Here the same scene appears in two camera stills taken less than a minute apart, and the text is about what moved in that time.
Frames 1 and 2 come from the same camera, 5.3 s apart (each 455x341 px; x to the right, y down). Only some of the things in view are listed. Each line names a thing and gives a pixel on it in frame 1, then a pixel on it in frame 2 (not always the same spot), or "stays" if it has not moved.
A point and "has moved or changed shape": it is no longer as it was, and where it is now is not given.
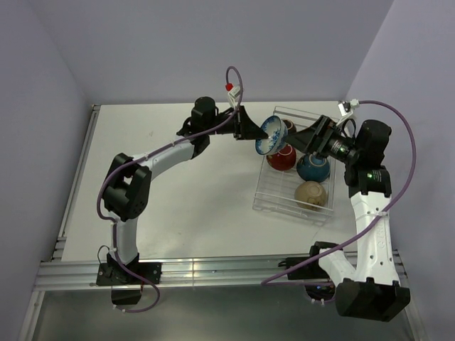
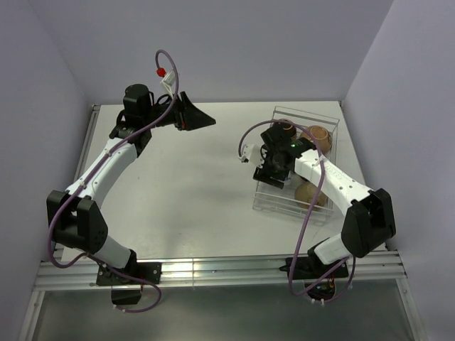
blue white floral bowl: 276,130 has moved or changed shape
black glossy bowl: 311,192 stays
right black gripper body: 336,145 → 271,168
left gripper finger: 248,128 → 193,117
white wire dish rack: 297,182 stays
